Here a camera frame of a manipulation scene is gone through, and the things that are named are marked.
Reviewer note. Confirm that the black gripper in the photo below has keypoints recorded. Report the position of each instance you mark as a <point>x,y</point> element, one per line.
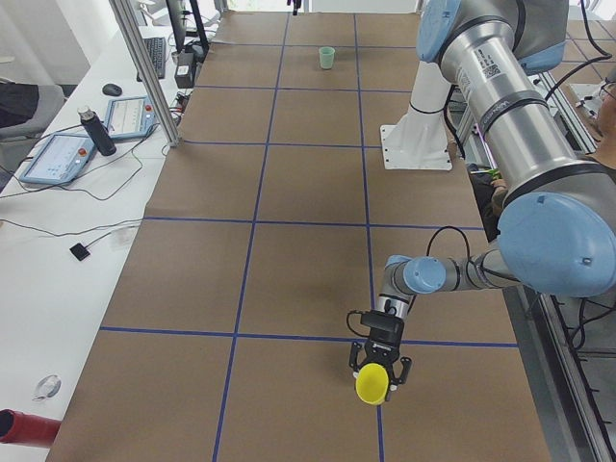
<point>381,349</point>

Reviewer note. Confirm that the yellow plastic cup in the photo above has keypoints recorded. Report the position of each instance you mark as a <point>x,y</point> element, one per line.
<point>372,384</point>

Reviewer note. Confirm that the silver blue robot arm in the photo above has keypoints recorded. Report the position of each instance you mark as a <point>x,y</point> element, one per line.
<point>557,228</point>

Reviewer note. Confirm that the green plastic cup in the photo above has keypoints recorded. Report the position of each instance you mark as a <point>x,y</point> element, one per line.
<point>326,57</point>

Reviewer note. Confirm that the seated person dark shirt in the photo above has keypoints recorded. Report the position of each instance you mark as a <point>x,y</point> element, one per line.
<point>490,192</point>

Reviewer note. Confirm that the small black square device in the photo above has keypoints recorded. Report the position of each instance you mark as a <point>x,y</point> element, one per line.
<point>79,251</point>

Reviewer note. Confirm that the clear plastic tape dispenser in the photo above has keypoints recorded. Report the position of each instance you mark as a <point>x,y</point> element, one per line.
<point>47,387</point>

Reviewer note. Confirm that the black power adapter box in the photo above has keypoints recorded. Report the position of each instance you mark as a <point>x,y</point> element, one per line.
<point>185,70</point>

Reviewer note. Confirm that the far blue teach pendant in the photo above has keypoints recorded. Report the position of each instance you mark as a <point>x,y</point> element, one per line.
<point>129,118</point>

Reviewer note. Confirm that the blue teach pendant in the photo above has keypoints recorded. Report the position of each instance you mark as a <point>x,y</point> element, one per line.
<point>61,158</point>
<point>129,118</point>

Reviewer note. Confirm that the black water bottle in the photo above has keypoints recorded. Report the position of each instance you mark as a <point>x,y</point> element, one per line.
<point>97,131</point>

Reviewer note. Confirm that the red cylinder object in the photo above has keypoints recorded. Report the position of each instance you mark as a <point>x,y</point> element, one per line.
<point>27,429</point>

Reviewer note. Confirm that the near blue teach pendant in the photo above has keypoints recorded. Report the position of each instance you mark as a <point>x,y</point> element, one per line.
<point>61,158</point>

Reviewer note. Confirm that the black computer mouse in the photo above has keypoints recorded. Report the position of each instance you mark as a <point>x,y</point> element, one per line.
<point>112,90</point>

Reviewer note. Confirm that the black keyboard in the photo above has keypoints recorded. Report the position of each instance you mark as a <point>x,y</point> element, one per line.
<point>157,52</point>

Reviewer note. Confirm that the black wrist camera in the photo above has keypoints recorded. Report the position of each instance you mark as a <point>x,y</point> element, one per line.
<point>384,328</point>

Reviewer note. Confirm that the green handled tool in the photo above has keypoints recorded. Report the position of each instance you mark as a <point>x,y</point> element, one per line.
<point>494,173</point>

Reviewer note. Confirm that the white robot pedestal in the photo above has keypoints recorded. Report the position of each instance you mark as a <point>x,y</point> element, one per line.
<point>419,140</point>

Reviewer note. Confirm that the aluminium frame post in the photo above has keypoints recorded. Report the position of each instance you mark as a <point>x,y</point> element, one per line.
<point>130,31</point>

